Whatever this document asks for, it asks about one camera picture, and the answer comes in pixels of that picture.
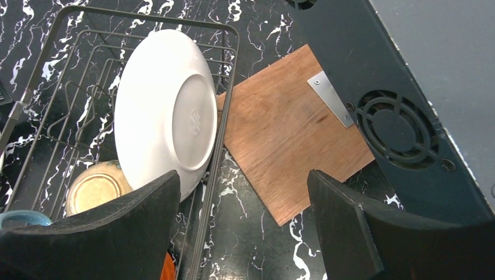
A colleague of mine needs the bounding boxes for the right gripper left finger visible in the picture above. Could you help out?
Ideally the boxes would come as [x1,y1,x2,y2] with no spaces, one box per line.
[1,171,180,279]

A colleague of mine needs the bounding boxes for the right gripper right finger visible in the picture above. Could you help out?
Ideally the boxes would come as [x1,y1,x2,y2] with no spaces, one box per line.
[307,169,494,279]

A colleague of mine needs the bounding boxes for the orange ceramic mug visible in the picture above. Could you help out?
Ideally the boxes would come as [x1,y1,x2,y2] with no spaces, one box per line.
[160,253,176,280]

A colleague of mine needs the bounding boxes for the beige ceramic bowl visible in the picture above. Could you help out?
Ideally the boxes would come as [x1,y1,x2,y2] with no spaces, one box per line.
[65,160,132,216]

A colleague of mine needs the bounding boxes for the blue butterfly mug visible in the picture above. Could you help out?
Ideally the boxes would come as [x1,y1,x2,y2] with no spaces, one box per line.
[1,210,53,229]

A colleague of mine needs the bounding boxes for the white plate red pattern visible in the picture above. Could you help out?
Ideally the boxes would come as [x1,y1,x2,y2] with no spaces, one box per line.
[114,29,218,200]

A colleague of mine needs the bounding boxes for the dark grey tilted panel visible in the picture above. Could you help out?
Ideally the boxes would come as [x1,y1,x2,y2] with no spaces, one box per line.
[287,0,494,225]

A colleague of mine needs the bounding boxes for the wooden base board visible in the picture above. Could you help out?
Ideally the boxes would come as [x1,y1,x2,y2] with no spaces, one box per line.
[224,45,374,226]

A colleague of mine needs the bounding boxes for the black wire dish rack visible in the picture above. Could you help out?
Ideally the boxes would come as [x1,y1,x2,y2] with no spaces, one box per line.
[1,5,239,279]

